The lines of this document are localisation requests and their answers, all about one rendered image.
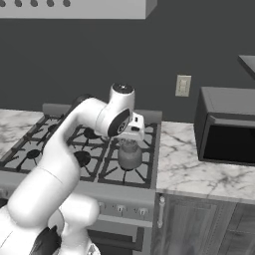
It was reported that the silver cupboard handle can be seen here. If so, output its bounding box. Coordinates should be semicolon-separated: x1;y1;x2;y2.
157;195;166;230

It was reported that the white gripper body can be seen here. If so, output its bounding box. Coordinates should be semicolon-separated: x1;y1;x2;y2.
117;128;146;142

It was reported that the grey gas stove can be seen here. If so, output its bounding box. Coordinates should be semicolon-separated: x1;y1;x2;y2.
0;103;163;255

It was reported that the dark grey microwave oven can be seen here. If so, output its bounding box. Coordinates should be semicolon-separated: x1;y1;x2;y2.
193;86;255;167

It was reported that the wooden cupboard door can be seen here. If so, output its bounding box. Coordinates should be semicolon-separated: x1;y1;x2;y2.
217;201;255;255
152;192;239;255

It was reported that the grey range hood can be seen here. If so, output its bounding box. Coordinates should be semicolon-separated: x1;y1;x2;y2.
0;0;158;21

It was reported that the dark oven door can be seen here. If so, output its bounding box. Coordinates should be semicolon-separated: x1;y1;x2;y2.
87;222;153;255

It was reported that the pale wall outlet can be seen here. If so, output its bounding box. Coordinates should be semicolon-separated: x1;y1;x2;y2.
174;75;192;98

